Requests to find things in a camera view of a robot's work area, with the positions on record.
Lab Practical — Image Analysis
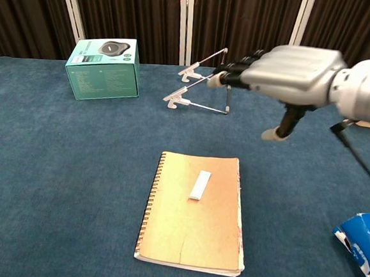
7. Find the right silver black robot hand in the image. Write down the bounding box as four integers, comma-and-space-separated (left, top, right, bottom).
203, 39, 348, 148

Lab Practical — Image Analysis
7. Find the yellow spiral notebook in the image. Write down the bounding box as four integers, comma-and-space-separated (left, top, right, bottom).
132, 148, 254, 277

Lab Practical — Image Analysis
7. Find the black curtain screen panel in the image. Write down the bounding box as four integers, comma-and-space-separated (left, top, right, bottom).
176, 0, 312, 77
53, 0, 190, 68
288, 0, 370, 69
0, 0, 88, 68

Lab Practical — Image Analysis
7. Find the blue Oreo cookie package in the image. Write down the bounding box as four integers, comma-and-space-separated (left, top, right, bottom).
327, 210, 370, 277

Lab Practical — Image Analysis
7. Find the teal speaker product box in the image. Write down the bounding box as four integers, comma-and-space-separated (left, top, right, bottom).
62, 33, 144, 105

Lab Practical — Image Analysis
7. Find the blue felt table mat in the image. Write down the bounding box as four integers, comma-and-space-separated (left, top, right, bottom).
0, 49, 370, 277

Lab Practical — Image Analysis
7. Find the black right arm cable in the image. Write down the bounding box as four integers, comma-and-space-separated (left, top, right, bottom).
325, 117, 370, 194

